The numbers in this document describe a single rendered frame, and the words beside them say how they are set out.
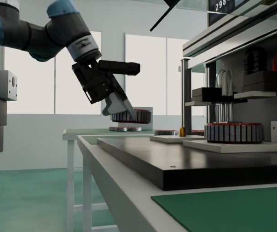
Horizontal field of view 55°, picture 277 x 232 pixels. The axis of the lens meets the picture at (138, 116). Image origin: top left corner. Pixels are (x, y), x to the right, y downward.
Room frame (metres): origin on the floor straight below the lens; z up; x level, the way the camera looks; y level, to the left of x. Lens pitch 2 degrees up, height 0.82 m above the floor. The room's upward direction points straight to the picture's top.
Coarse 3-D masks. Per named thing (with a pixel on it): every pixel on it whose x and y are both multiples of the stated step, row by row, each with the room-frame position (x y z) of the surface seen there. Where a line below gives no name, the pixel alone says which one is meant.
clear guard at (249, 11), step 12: (180, 0) 0.42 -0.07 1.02; (192, 0) 0.52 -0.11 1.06; (204, 0) 0.52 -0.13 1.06; (216, 0) 0.52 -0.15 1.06; (228, 0) 0.52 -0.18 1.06; (240, 0) 0.52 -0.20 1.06; (252, 0) 0.52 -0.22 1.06; (264, 0) 0.52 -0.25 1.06; (276, 0) 0.52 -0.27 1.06; (168, 12) 0.45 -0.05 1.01; (216, 12) 0.58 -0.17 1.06; (228, 12) 0.58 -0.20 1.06; (240, 12) 0.58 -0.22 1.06; (252, 12) 0.58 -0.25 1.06; (264, 12) 0.58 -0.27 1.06; (276, 12) 0.58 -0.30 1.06; (156, 24) 0.50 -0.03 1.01
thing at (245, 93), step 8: (256, 72) 0.53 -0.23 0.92; (264, 72) 0.51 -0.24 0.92; (272, 72) 0.51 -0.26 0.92; (248, 80) 0.55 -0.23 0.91; (256, 80) 0.53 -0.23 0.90; (264, 80) 0.51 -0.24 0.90; (272, 80) 0.51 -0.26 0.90; (248, 88) 0.55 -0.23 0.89; (256, 88) 0.53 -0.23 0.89; (264, 88) 0.51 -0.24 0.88; (272, 88) 0.51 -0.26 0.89; (240, 96) 0.54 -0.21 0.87; (248, 96) 0.52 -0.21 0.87; (256, 96) 0.51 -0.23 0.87; (264, 96) 0.51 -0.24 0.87; (272, 96) 0.52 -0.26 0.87
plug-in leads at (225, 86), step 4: (232, 72) 0.79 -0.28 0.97; (228, 76) 0.82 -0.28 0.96; (232, 76) 0.78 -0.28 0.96; (216, 80) 0.82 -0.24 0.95; (220, 80) 0.79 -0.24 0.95; (232, 80) 0.78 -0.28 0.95; (216, 84) 0.82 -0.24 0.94; (220, 84) 0.79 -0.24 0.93; (224, 84) 0.78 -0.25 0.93; (232, 84) 0.78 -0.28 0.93; (224, 88) 0.77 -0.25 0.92; (232, 88) 0.78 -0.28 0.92; (224, 92) 0.77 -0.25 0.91; (232, 92) 0.78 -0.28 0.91; (236, 92) 0.82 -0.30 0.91
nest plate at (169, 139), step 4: (152, 136) 0.79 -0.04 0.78; (156, 136) 0.76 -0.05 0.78; (160, 136) 0.76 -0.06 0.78; (164, 136) 0.76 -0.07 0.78; (168, 136) 0.76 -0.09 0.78; (172, 136) 0.76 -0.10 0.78; (176, 136) 0.76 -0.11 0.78; (188, 136) 0.76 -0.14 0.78; (192, 136) 0.76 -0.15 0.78; (196, 136) 0.76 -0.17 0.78; (200, 136) 0.76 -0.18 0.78; (156, 140) 0.75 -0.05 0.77; (160, 140) 0.72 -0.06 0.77; (164, 140) 0.69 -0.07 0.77; (168, 140) 0.67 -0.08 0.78; (172, 140) 0.67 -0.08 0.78; (176, 140) 0.68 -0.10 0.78; (180, 140) 0.68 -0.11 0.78
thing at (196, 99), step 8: (200, 88) 0.75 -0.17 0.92; (208, 88) 0.75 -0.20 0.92; (216, 88) 0.75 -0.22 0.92; (192, 96) 0.80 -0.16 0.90; (200, 96) 0.75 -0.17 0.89; (208, 96) 0.74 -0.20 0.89; (216, 96) 0.75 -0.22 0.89; (224, 96) 0.76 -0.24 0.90; (232, 96) 0.76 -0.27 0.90; (192, 104) 0.75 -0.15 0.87; (200, 104) 0.74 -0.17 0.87; (208, 104) 0.75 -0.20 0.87; (224, 104) 0.82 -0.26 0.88; (232, 104) 0.77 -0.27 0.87; (224, 112) 0.82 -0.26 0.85; (232, 112) 0.77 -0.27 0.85; (224, 120) 0.82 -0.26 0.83; (232, 120) 0.77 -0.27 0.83
